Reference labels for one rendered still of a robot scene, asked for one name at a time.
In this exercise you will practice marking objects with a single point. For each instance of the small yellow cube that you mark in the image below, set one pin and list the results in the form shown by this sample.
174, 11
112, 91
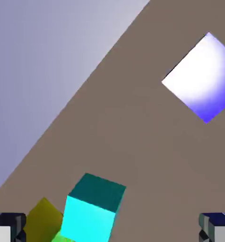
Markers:
42, 219

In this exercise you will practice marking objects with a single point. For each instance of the small cyan cube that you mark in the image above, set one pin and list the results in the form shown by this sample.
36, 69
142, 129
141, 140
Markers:
91, 211

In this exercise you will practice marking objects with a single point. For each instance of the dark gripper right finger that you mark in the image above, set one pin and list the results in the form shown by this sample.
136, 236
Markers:
218, 226

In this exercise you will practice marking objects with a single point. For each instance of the small green cube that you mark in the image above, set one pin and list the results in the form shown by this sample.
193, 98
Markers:
62, 238

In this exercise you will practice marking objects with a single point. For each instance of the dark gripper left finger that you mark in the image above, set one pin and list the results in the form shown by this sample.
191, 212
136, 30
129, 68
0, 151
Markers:
4, 225

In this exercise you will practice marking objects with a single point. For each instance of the large blue box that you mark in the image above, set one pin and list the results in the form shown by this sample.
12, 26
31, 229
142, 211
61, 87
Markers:
201, 79

